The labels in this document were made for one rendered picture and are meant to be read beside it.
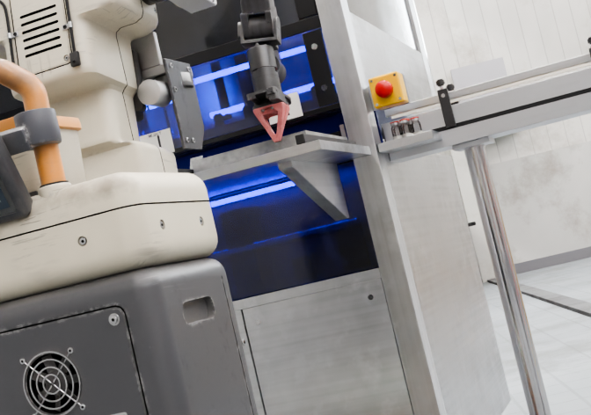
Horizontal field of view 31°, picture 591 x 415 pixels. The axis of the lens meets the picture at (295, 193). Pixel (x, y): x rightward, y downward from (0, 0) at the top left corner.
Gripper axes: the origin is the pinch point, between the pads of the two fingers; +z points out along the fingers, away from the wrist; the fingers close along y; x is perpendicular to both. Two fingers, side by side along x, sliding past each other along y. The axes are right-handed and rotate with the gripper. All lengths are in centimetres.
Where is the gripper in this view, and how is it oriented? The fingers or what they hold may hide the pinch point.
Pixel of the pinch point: (276, 137)
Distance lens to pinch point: 223.7
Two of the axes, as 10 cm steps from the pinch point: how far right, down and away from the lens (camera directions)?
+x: -9.3, 2.5, 2.8
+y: 3.2, 1.6, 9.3
